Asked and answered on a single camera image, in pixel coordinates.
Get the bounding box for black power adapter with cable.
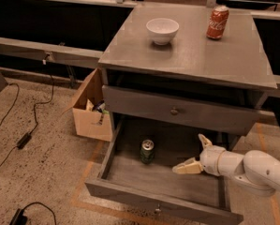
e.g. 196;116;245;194
0;52;55;185

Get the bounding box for open middle drawer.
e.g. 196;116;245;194
86;116;243;225

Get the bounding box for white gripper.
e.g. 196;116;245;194
172;134;226;176

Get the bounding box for white ceramic bowl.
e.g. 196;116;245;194
146;18;179;45

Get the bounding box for grey metal rail frame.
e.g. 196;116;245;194
0;3;280;98

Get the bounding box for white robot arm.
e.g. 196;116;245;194
172;134;280;197

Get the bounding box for grey wooden cabinet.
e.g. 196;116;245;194
97;3;278;152

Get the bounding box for black adapter bottom left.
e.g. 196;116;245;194
8;202;58;225

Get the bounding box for grey top drawer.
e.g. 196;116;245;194
102;85;260;135

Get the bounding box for green soda can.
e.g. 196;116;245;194
140;140;155;164

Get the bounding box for cardboard box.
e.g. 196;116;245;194
65;68;113;142

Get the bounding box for items inside cardboard box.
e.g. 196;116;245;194
85;99;109;126

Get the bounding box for red cola can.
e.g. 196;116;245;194
206;6;229;39

